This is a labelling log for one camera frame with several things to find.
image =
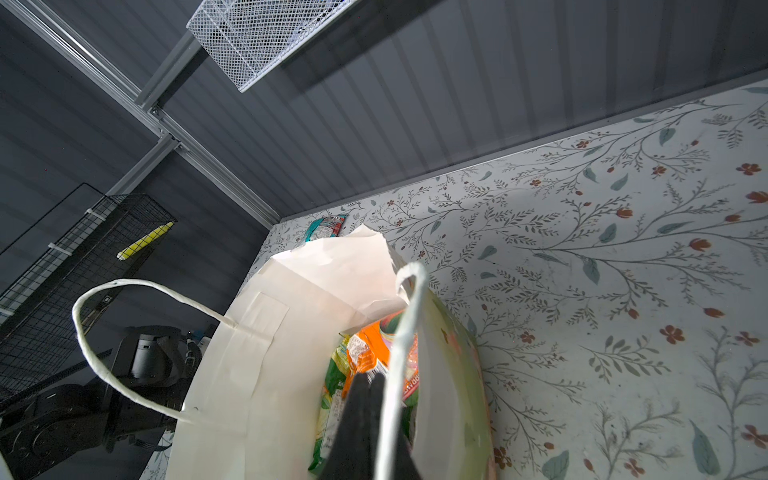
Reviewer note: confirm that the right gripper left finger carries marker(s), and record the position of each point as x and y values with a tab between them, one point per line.
350	456

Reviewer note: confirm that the orange snack packet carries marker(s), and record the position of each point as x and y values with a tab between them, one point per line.
368	351

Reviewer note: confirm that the white paper bag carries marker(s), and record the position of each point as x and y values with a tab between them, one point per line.
253	404

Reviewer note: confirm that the green Fox's candy bag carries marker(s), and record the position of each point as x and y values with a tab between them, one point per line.
332	401

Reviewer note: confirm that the teal snack packet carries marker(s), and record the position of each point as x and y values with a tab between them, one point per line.
326	227

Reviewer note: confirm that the black wire side basket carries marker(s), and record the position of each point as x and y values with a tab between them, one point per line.
111	240

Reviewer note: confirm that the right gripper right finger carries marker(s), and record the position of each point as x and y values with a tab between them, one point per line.
403	467

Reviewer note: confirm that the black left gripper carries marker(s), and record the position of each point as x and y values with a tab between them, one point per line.
157	362

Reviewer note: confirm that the white wire wall basket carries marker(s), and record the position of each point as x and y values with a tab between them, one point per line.
249	39

